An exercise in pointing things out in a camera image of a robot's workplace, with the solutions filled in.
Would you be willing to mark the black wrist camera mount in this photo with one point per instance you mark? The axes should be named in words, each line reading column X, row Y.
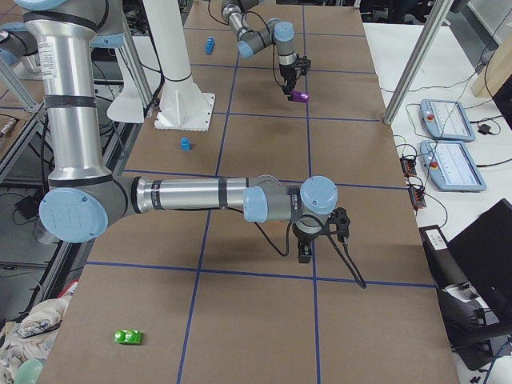
column 342, row 222

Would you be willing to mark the white pedestal column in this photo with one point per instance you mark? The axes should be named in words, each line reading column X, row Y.
column 166, row 26

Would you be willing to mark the green double-stud block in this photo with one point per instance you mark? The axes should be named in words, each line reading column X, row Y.
column 131, row 337

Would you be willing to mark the near teach pendant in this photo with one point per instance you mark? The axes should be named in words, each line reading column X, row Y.
column 450, row 167

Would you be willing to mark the teach pendant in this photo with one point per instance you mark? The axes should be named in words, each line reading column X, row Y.
column 444, row 119
column 450, row 167

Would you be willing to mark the black laptop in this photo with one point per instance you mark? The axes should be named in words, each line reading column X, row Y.
column 483, row 253

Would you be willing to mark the purple trapezoid block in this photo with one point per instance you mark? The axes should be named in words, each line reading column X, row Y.
column 298, row 96

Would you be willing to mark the brown paper table mat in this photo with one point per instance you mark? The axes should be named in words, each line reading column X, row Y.
column 196, row 249

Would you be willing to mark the long blue block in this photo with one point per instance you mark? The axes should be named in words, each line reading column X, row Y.
column 209, row 45

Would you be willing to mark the far teach pendant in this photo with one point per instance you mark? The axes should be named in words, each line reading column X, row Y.
column 444, row 119

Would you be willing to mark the crumpled patterned cloth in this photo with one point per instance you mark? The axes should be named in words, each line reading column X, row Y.
column 34, row 337

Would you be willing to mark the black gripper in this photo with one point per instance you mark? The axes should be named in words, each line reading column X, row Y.
column 286, row 74
column 303, row 238

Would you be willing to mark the orange connector box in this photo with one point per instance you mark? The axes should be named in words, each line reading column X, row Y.
column 416, row 198
column 408, row 166

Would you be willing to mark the far orange connector box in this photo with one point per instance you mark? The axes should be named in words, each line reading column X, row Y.
column 408, row 166

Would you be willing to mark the small blue block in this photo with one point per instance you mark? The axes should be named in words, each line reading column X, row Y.
column 185, row 144

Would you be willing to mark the small black adapter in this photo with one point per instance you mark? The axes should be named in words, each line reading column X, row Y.
column 484, row 129

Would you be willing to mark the aluminium frame post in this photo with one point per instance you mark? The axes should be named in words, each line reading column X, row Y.
column 419, row 52

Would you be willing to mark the near orange connector box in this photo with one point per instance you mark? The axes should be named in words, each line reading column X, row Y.
column 416, row 198

